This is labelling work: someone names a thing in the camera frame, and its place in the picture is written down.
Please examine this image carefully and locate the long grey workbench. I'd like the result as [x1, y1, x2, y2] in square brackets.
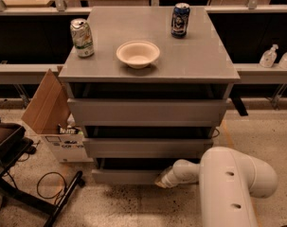
[0, 3, 287, 117]

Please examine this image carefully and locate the open cardboard box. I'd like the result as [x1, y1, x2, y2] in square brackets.
[22, 69, 93, 163]

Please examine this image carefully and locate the grey bottom drawer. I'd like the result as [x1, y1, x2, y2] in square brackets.
[91, 157, 202, 185]

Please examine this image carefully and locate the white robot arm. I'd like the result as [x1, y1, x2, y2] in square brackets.
[154, 147, 278, 227]

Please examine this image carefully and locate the blue soda can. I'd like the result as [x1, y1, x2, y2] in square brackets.
[170, 3, 190, 38]

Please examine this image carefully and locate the grey middle drawer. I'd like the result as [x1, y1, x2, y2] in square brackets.
[83, 126, 214, 158]

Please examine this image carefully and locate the green white soda can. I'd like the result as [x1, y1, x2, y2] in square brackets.
[70, 18, 94, 58]

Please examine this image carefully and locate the left clear pump bottle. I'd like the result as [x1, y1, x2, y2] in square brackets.
[260, 44, 278, 68]

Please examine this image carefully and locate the grey drawer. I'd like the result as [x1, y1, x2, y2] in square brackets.
[67, 82, 230, 128]
[91, 157, 202, 185]
[83, 126, 214, 158]

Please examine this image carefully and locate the beige paper bowl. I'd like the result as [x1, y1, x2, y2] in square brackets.
[117, 41, 160, 69]

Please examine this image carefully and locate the grey drawer cabinet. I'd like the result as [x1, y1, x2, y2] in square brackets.
[58, 6, 241, 172]

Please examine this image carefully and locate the black looped floor cable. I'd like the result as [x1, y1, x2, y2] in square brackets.
[36, 171, 69, 206]

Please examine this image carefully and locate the grey top drawer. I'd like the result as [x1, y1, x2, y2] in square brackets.
[67, 82, 230, 128]

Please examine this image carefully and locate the black rolling stand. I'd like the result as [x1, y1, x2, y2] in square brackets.
[0, 122, 86, 227]

